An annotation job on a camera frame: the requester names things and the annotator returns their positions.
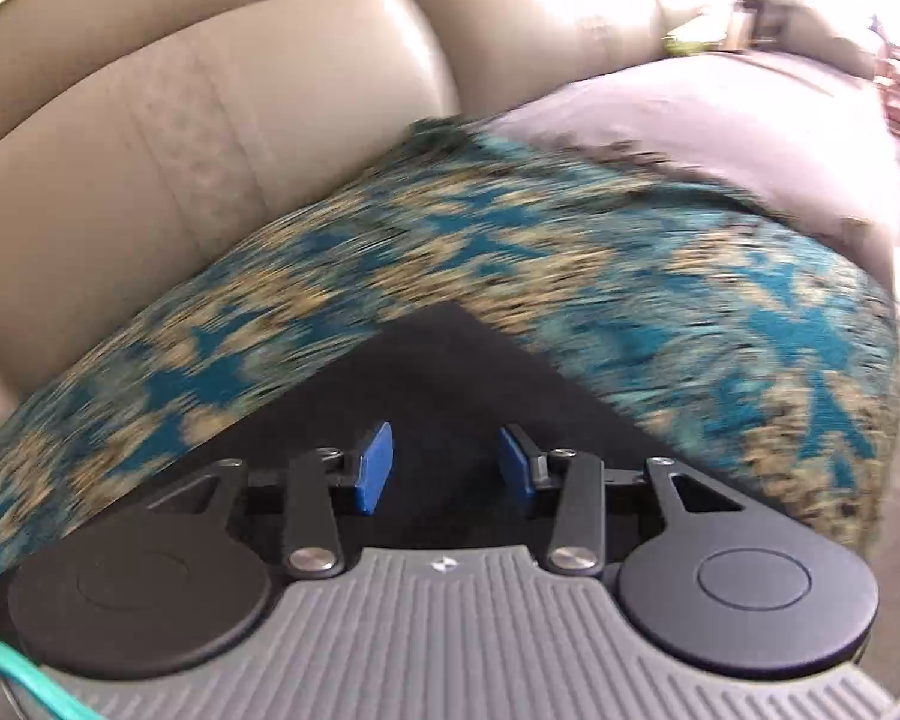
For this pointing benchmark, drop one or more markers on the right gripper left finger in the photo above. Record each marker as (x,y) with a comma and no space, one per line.
(289,514)

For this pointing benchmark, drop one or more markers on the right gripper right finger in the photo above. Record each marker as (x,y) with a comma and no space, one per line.
(571,486)

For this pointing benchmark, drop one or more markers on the black pants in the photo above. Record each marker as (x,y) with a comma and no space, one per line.
(445,382)

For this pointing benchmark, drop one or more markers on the teal patterned sofa throw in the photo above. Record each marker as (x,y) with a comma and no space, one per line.
(686,304)

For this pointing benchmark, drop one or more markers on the mauve cushion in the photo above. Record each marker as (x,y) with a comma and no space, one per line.
(809,141)

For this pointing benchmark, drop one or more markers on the beige leather sofa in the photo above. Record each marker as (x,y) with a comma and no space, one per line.
(141,139)

